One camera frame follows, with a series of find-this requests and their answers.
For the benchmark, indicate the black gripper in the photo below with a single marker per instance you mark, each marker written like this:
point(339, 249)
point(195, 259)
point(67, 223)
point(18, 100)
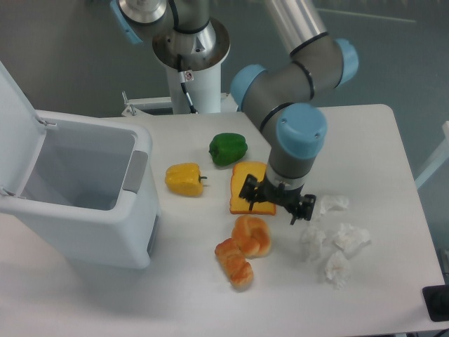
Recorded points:
point(301, 207)

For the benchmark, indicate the long braided bread loaf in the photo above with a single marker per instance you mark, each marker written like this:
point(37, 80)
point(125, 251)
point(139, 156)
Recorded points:
point(234, 264)

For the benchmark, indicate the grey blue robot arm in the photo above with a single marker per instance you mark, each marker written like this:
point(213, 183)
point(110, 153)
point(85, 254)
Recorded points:
point(191, 45)

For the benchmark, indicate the round braided bread roll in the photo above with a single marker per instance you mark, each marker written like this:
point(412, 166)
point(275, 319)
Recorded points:
point(252, 236)

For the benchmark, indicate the crumpled tissue top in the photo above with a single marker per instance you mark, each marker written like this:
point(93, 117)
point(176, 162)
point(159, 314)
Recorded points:
point(328, 203)

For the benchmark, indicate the crumpled tissue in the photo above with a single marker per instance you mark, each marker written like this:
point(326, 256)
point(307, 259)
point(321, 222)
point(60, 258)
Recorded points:
point(349, 239)
point(328, 203)
point(312, 239)
point(338, 270)

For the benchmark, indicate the crumpled tissue left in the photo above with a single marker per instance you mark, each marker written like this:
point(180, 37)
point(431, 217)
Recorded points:
point(312, 239)

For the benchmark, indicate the green bell pepper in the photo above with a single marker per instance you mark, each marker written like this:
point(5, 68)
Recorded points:
point(227, 148)

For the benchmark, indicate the crumpled tissue right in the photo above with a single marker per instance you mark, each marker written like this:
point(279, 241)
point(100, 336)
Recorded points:
point(349, 239)

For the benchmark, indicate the crumpled tissue bottom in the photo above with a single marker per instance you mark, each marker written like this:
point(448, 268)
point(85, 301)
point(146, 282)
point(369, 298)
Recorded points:
point(338, 270)

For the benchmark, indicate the yellow bell pepper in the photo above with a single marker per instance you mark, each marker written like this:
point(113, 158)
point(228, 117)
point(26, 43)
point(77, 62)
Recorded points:
point(185, 179)

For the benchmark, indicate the white trash bin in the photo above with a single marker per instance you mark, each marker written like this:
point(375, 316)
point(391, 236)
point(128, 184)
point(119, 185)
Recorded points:
point(85, 186)

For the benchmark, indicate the black device at edge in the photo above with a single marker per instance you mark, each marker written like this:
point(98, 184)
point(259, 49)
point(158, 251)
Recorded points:
point(436, 300)

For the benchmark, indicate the white trash bin lid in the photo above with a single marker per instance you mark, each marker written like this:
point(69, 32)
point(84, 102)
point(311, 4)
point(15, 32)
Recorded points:
point(14, 137)

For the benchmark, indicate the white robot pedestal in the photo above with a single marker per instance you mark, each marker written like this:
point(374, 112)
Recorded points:
point(191, 92)

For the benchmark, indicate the white frame at right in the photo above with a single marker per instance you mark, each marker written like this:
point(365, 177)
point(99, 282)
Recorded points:
point(436, 159)

